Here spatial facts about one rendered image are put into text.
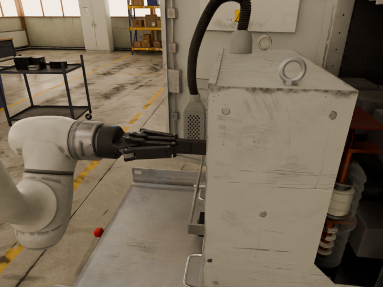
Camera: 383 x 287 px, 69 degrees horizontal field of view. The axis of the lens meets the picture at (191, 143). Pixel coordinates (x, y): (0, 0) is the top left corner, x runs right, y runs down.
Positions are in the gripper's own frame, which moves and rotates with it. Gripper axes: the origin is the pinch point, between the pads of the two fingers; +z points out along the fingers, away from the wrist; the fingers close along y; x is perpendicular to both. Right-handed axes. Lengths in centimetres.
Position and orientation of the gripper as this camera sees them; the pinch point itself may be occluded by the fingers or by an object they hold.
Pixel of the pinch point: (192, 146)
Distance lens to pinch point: 60.8
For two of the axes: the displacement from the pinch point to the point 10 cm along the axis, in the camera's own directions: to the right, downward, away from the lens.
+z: 9.9, 0.6, -1.2
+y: -1.4, 4.2, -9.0
